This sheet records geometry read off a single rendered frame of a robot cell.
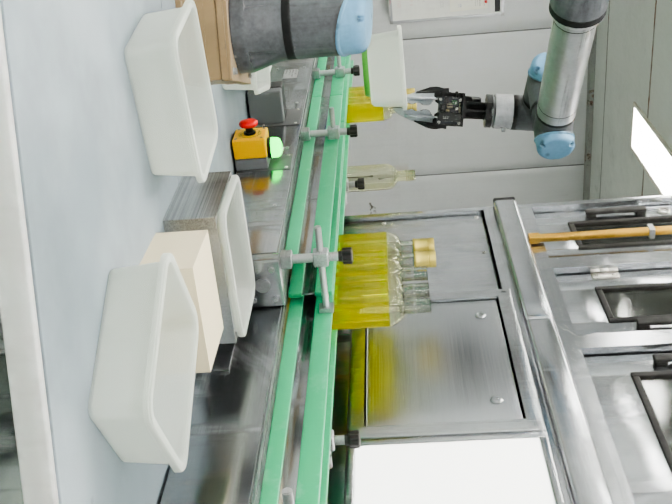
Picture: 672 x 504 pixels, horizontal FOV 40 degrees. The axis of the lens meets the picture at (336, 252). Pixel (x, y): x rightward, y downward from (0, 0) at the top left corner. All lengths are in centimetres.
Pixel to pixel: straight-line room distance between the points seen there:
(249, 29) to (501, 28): 619
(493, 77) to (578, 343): 602
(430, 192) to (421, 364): 638
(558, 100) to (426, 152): 623
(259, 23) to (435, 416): 74
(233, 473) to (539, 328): 81
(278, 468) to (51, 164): 57
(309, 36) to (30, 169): 76
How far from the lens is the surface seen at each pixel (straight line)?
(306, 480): 130
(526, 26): 772
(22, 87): 93
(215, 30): 158
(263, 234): 169
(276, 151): 196
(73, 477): 100
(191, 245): 128
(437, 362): 179
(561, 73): 173
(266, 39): 159
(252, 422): 139
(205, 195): 143
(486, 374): 176
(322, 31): 158
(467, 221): 238
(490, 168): 809
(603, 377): 184
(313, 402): 144
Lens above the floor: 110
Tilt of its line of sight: 4 degrees down
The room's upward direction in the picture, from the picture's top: 86 degrees clockwise
